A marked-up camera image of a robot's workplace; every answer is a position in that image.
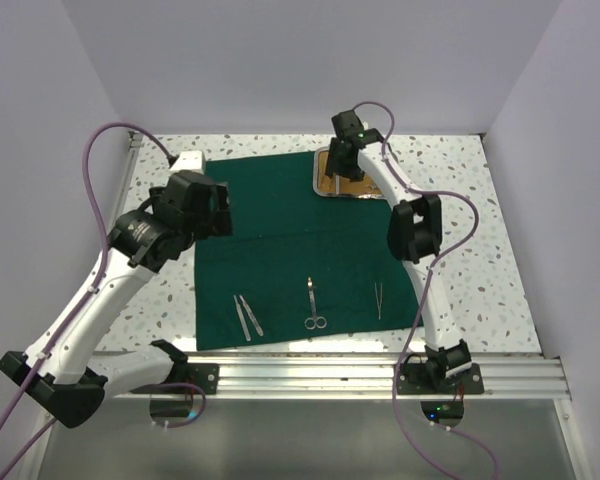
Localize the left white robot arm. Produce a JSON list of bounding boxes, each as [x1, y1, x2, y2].
[[0, 170, 233, 428]]

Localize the steel surgical scissors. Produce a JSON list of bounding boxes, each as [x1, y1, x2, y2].
[[304, 277, 328, 330]]

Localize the green surgical drape cloth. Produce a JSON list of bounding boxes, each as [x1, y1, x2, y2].
[[194, 152, 418, 351]]

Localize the purple cable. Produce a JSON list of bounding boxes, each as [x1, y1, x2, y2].
[[390, 101, 501, 480], [0, 122, 207, 480]]

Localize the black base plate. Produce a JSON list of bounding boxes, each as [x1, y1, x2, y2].
[[396, 354, 485, 396], [132, 363, 220, 395]]

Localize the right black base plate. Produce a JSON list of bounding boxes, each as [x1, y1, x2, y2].
[[396, 354, 485, 396]]

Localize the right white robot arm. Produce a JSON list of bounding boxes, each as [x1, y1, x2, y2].
[[326, 110, 472, 393]]

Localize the aluminium mounting rail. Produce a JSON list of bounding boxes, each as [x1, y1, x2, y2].
[[47, 352, 571, 400]]

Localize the yellow tray liner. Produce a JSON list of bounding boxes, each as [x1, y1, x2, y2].
[[316, 151, 384, 195]]

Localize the steel tweezers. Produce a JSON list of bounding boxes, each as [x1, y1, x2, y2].
[[374, 282, 383, 320]]

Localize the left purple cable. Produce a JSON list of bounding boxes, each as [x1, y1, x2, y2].
[[0, 122, 207, 480]]

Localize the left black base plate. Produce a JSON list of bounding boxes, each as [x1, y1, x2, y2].
[[132, 363, 220, 395]]

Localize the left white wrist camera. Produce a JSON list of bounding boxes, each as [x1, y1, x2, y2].
[[169, 150, 206, 174]]

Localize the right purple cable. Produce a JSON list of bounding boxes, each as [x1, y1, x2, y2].
[[390, 101, 501, 480]]

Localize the steel instrument tray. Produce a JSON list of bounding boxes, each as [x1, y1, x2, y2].
[[311, 146, 389, 200]]

